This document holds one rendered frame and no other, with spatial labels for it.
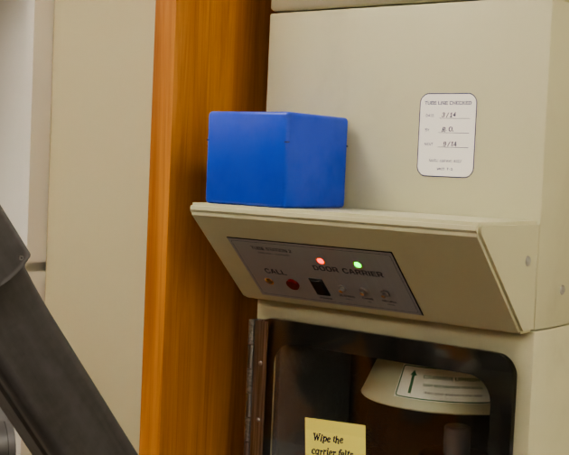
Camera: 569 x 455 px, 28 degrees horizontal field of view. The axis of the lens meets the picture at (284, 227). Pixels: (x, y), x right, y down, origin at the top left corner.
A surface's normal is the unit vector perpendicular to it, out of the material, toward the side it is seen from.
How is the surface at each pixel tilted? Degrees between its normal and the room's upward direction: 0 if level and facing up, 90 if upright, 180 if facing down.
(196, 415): 90
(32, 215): 90
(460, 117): 90
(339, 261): 135
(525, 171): 90
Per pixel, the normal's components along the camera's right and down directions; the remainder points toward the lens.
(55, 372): 0.70, 0.00
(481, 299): -0.46, 0.72
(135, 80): -0.61, 0.01
